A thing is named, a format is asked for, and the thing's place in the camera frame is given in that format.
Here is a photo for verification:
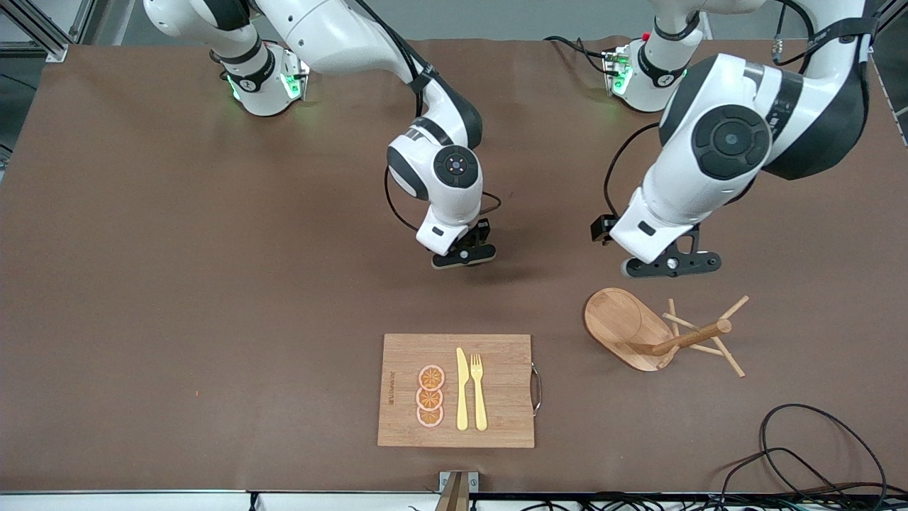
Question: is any wooden mug rack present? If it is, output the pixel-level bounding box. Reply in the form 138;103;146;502
583;287;751;379

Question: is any yellow plastic knife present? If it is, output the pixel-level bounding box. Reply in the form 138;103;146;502
455;347;470;432

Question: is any wooden cutting board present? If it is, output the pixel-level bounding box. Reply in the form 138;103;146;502
377;333;544;449

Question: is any yellow plastic fork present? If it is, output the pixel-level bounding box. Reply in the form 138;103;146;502
470;353;489;432

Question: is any brown table cover sheet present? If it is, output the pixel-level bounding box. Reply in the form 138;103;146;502
0;35;908;494

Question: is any black left arm base cable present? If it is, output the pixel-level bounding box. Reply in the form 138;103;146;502
543;35;618;75

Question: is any metal mounting bracket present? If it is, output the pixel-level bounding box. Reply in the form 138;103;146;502
438;471;480;495

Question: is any black cable large loop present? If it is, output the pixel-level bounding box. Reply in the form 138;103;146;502
759;403;889;498

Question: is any metal camera stand post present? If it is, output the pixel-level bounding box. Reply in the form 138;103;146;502
433;472;470;511

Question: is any black cable along table edge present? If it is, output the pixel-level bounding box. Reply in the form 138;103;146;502
468;492;908;511

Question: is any black cable small loop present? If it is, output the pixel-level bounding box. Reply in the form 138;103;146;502
720;447;852;511

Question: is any aluminium frame profile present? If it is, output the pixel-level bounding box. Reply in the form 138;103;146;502
0;0;98;63
870;0;908;43

